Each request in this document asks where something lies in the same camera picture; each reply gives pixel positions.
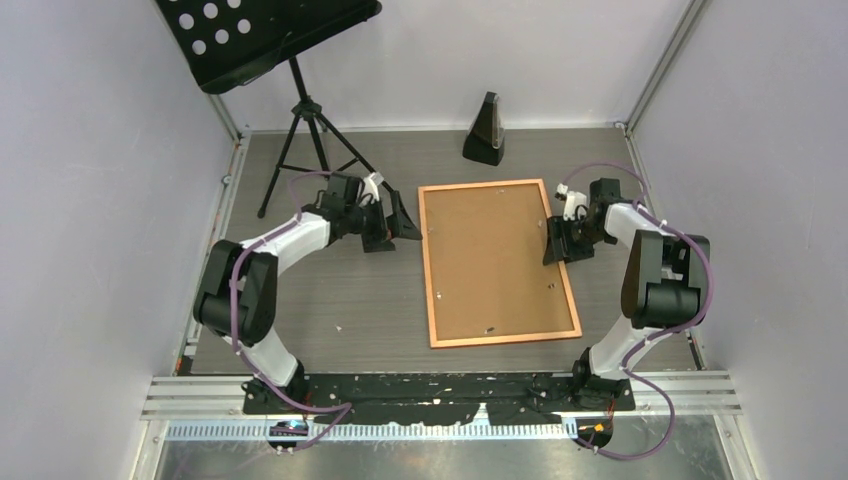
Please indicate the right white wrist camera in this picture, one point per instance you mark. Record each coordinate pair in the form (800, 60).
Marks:
(575, 203)

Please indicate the black metronome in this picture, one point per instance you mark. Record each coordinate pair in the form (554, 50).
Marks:
(484, 142)

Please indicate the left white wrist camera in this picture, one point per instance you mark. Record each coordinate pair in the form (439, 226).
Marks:
(370, 190)

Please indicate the white slotted cable duct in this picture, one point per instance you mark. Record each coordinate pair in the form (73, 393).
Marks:
(300, 430)

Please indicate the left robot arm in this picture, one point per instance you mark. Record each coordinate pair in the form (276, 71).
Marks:
(237, 294)

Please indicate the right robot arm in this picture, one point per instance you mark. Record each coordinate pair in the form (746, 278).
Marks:
(664, 289)

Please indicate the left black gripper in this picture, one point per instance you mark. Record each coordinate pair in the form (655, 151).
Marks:
(398, 226)

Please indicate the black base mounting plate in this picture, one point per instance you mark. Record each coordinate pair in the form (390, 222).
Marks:
(446, 399)

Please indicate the orange wooden picture frame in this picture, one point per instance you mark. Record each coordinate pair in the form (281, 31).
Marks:
(430, 298)

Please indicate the black music stand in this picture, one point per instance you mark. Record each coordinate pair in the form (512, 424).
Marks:
(229, 44)

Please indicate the brown cardboard backing board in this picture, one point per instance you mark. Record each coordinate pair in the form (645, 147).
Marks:
(497, 265)

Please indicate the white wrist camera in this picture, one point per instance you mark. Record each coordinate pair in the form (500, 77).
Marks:
(370, 190)
(575, 203)

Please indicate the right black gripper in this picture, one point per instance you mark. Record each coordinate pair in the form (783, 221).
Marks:
(558, 229)

